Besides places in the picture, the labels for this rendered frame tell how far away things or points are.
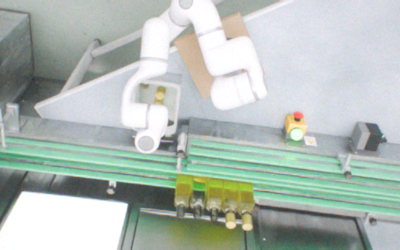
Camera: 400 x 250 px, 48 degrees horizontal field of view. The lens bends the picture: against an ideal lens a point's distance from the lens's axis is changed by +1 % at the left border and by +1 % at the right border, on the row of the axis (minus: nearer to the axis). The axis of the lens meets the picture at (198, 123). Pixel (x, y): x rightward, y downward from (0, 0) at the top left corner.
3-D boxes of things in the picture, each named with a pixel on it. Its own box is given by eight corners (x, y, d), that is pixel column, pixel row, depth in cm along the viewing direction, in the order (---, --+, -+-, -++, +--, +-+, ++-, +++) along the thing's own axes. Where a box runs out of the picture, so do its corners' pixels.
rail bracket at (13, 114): (15, 123, 178) (-10, 157, 160) (11, 85, 169) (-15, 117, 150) (28, 124, 179) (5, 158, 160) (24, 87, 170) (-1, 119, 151)
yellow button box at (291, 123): (282, 128, 179) (284, 138, 173) (287, 112, 175) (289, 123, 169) (300, 130, 180) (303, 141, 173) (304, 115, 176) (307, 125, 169)
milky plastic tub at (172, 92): (133, 118, 179) (130, 130, 172) (137, 68, 167) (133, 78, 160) (176, 123, 180) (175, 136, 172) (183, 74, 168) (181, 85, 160)
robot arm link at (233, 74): (206, 70, 147) (205, 93, 133) (245, 57, 144) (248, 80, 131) (216, 94, 152) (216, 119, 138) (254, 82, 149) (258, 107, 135)
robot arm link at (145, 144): (135, 107, 131) (167, 109, 131) (140, 97, 141) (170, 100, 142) (133, 154, 136) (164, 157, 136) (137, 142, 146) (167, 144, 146)
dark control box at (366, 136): (350, 137, 180) (356, 149, 173) (356, 120, 176) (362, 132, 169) (370, 139, 181) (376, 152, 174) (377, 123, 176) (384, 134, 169)
